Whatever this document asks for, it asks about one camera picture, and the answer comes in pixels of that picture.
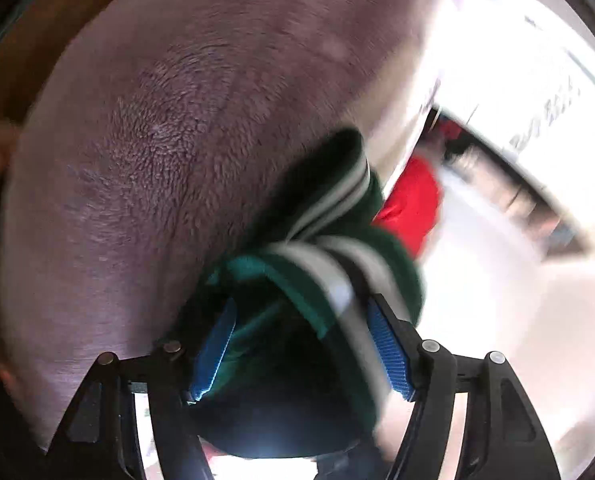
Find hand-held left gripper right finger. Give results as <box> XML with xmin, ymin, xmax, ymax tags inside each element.
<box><xmin>367</xmin><ymin>294</ymin><xmax>561</xmax><ymax>480</ymax></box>

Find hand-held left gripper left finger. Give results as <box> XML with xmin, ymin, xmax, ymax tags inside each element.
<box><xmin>45</xmin><ymin>299</ymin><xmax>239</xmax><ymax>480</ymax></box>

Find green varsity jacket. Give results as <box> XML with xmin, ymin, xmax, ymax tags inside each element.
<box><xmin>178</xmin><ymin>127</ymin><xmax>427</xmax><ymax>461</ymax></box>

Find red quilt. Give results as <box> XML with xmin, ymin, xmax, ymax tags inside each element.
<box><xmin>372</xmin><ymin>155</ymin><xmax>446</xmax><ymax>261</ymax></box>

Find white wardrobe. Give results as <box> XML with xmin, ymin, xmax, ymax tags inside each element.
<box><xmin>417</xmin><ymin>0</ymin><xmax>595</xmax><ymax>261</ymax></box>

